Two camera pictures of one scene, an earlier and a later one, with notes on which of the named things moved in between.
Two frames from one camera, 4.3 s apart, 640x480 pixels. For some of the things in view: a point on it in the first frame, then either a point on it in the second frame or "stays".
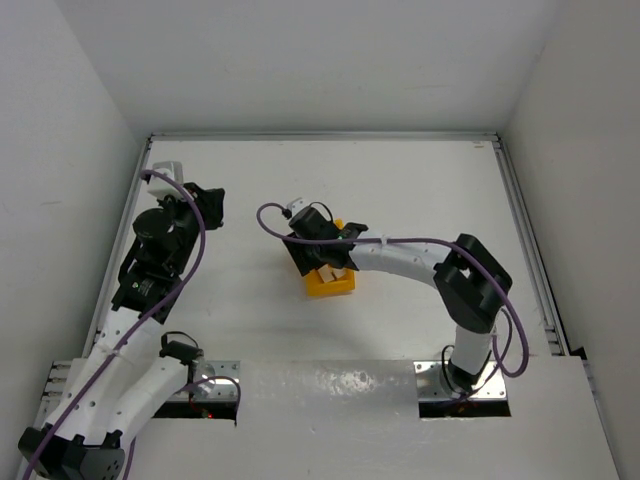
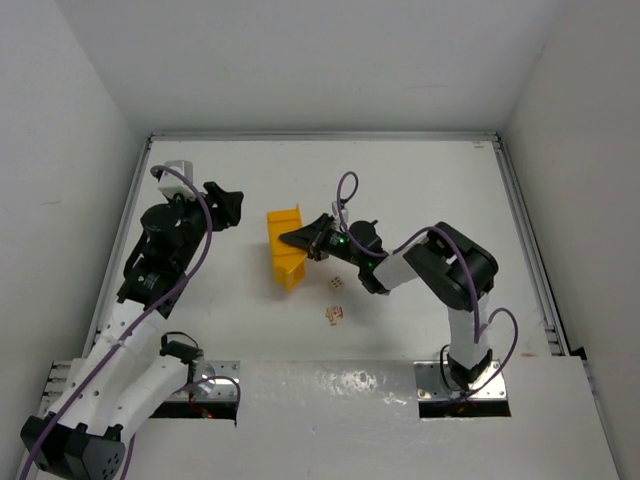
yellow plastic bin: [315, 285] to [289, 260]
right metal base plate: [429, 385] stays
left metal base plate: [212, 380] stays
